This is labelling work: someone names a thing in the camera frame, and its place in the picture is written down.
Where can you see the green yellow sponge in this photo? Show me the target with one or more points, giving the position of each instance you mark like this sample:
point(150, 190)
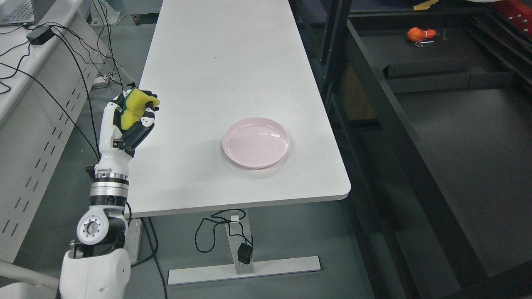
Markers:
point(135, 107)

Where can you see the white table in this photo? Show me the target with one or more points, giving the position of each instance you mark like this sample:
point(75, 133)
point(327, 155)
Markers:
point(213, 63)

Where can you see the black metal shelf rack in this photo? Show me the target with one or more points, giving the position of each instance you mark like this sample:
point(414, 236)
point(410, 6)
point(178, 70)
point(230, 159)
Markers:
point(436, 139)

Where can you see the yellow tape piece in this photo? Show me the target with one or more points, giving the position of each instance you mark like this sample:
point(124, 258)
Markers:
point(424, 5)

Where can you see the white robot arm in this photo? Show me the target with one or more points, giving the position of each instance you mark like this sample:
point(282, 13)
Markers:
point(97, 265)

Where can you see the pink round plate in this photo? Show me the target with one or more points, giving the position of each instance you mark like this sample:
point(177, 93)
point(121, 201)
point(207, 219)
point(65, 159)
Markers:
point(256, 143)

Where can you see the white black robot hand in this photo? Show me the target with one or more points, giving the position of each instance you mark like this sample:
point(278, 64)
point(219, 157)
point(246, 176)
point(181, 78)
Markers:
point(117, 147)

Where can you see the orange toy object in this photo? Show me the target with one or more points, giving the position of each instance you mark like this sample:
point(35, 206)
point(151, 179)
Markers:
point(416, 34)

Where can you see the grey laptop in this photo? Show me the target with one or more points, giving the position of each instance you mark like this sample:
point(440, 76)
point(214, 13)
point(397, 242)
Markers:
point(19, 12)

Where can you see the white perforated side desk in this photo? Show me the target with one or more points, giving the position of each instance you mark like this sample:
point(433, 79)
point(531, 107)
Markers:
point(43, 90)

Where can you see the white power strip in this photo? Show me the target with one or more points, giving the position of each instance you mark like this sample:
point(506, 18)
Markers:
point(133, 240)

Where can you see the black power adapter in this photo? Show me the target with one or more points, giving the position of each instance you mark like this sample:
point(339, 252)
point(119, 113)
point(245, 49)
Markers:
point(40, 35)

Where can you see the black table control box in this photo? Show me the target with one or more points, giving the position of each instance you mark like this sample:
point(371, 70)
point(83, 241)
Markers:
point(245, 253)

